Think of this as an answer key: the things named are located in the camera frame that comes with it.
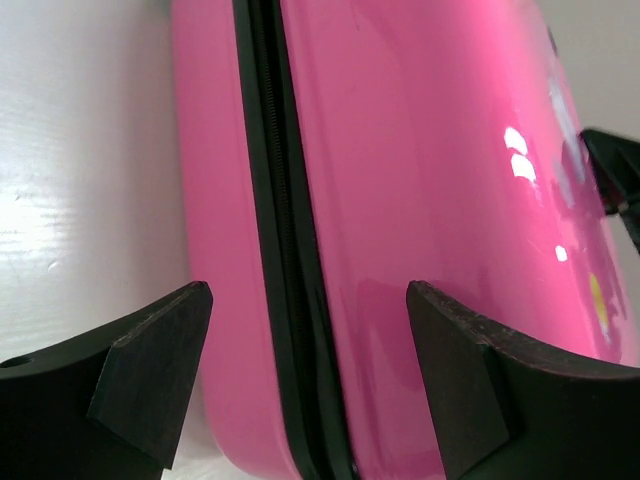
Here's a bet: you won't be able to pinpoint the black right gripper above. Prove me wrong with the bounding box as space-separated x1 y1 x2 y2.
582 128 640 250

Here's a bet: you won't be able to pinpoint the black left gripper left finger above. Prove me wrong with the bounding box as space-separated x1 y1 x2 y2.
1 282 213 480

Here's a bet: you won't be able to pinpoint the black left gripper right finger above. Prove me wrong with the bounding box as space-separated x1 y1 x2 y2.
406 281 639 479

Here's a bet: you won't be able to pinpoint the pink hard-shell suitcase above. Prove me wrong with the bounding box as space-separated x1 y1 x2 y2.
171 1 639 479

